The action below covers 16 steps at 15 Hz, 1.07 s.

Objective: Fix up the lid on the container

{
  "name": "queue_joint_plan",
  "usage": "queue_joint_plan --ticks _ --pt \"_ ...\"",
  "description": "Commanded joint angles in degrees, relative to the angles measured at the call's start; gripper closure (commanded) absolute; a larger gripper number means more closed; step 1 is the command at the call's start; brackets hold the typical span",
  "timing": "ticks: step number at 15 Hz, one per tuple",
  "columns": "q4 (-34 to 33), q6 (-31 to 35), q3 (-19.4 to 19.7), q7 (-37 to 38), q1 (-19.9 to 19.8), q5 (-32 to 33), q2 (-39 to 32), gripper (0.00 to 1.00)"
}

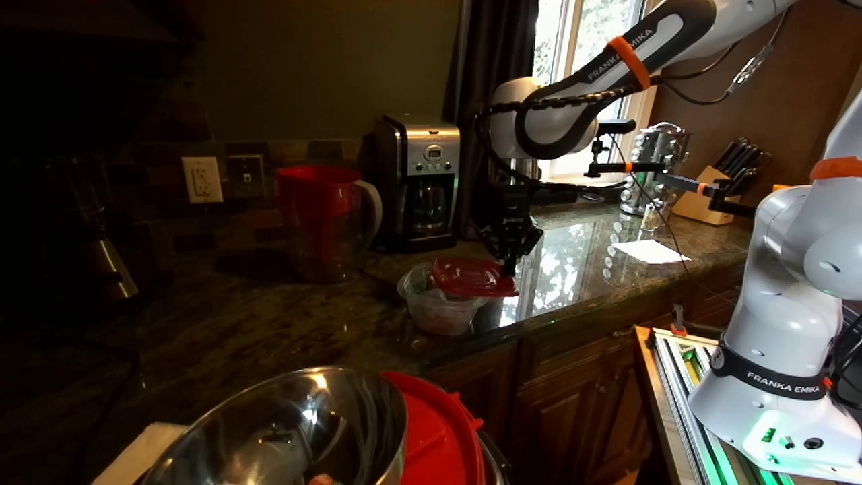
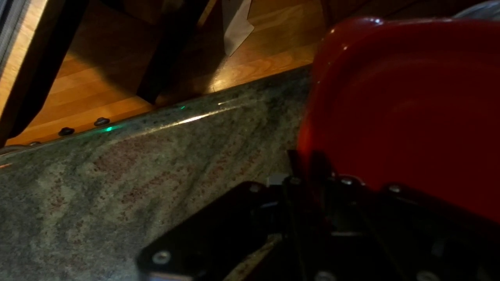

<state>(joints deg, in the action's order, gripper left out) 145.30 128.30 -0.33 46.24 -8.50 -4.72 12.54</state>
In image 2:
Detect dark frame beam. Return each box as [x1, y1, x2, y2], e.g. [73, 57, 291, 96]
[137, 0, 212, 103]
[0, 0, 91, 148]

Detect clear plastic food container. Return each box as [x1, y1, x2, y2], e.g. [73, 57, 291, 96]
[452, 0, 500, 23]

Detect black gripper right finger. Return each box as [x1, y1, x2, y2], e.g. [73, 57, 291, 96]
[312, 154, 500, 281]

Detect red plastic container lid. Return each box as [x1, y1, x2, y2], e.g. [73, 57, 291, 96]
[296, 14, 500, 226]

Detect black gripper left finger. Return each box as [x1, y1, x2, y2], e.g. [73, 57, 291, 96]
[137, 148, 305, 281]

